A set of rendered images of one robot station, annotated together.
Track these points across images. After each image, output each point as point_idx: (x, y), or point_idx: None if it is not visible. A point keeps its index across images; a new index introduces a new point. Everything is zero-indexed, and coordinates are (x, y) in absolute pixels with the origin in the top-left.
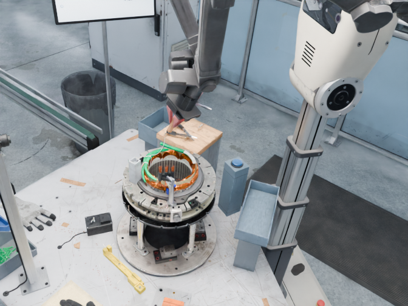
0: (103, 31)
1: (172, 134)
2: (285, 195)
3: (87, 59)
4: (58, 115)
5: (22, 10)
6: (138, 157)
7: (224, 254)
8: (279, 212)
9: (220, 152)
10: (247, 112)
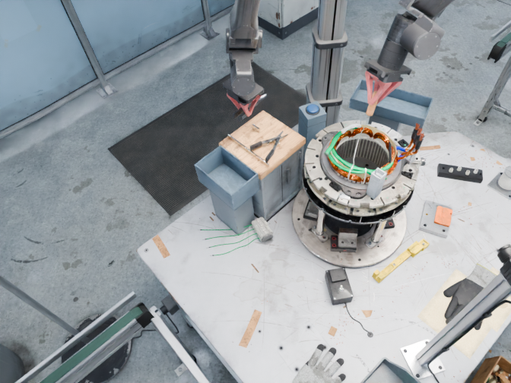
0: None
1: (271, 156)
2: (338, 90)
3: None
4: (59, 372)
5: None
6: (207, 243)
7: None
8: (338, 109)
9: (81, 204)
10: (11, 159)
